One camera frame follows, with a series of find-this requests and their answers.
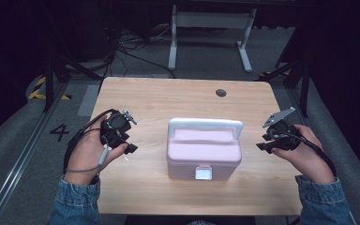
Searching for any black tripod stand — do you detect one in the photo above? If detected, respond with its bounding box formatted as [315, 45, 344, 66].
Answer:
[40, 3, 104, 113]
[256, 18, 313, 118]

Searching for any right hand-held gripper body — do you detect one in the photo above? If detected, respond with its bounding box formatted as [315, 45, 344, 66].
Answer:
[261, 106, 302, 152]

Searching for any person's left hand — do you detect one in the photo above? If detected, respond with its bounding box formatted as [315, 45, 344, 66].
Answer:
[64, 114, 129, 186]

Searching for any white metal table frame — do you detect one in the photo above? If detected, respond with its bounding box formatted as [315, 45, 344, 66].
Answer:
[167, 4, 258, 74]

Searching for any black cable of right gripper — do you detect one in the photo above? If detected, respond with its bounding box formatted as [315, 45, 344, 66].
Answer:
[270, 130, 338, 178]

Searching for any yellow black floor tape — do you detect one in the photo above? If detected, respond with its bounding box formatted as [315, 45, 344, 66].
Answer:
[27, 75, 73, 101]

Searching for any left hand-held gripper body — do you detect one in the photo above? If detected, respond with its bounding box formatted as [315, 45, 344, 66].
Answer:
[99, 108, 138, 149]

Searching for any grey cable with plug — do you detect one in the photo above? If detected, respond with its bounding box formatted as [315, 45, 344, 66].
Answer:
[65, 135, 111, 173]

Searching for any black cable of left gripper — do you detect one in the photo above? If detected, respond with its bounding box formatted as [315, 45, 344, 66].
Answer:
[63, 108, 119, 175]

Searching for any bundle of floor cables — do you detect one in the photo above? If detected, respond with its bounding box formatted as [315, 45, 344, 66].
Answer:
[101, 6, 177, 79]

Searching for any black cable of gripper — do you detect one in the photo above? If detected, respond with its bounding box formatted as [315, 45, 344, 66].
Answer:
[270, 130, 338, 178]
[63, 108, 119, 175]

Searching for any person's right hand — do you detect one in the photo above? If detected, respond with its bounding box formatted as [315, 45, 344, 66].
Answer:
[270, 124, 337, 185]

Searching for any pink storage box with handle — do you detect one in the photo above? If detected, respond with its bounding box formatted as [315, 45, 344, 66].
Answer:
[166, 116, 245, 182]

